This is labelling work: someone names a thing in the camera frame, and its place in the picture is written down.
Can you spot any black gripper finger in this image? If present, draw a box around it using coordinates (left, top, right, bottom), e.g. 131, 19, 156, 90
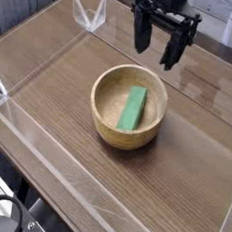
159, 27, 190, 71
134, 6, 153, 54

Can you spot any brown wooden bowl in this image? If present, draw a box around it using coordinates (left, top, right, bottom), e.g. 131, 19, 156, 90
90, 64, 168, 150

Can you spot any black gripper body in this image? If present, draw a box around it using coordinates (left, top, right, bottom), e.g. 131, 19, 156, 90
132, 0, 202, 45

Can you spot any clear acrylic front barrier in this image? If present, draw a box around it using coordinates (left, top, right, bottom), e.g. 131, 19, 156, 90
0, 82, 150, 232

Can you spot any green rectangular block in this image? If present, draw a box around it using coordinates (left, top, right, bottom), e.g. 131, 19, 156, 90
116, 86, 148, 131

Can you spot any grey metal bracket with screw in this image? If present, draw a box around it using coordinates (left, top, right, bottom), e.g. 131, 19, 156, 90
19, 199, 50, 232

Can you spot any clear acrylic corner bracket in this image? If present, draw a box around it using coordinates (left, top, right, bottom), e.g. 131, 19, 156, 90
72, 0, 107, 32

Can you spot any black cable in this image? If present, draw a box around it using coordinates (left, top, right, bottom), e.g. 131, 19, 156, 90
0, 193, 27, 232

